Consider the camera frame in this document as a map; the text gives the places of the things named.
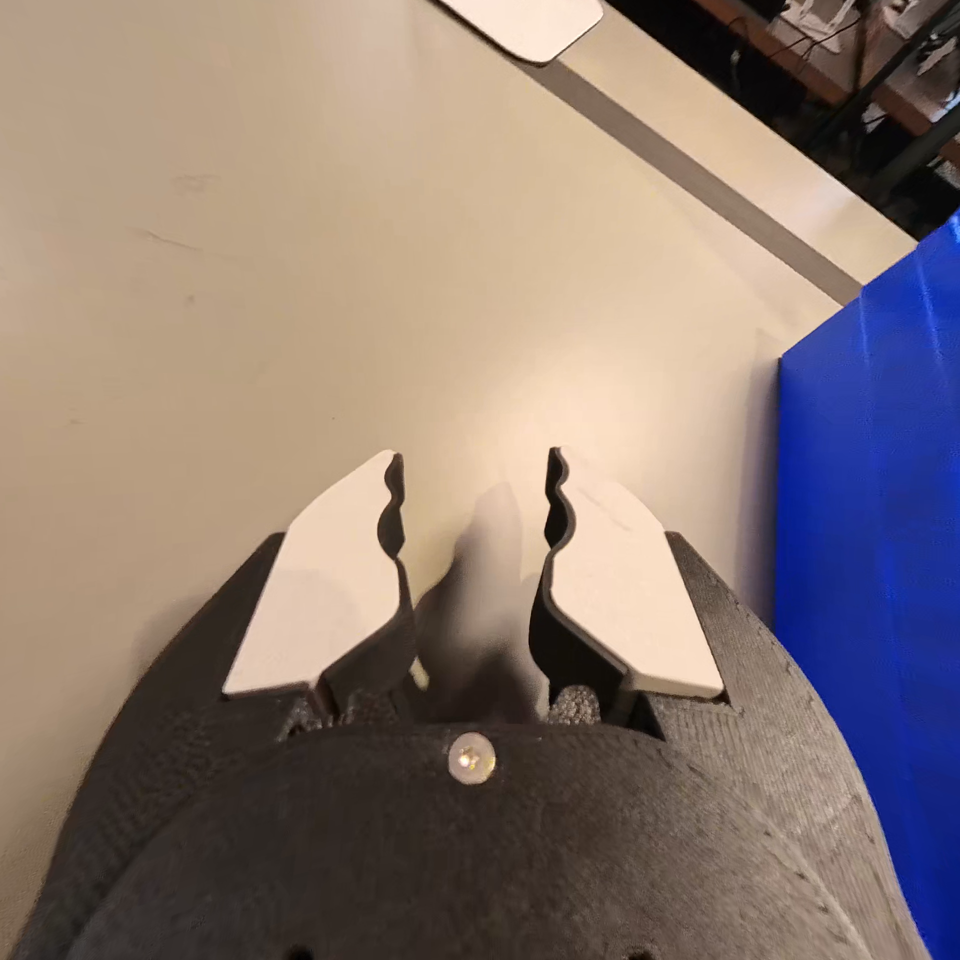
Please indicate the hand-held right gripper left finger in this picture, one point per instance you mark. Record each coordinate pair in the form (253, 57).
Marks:
(315, 600)

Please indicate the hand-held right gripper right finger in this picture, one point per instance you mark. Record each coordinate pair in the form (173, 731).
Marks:
(630, 600)

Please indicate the blue plastic bin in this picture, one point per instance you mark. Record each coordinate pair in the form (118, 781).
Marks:
(862, 525)

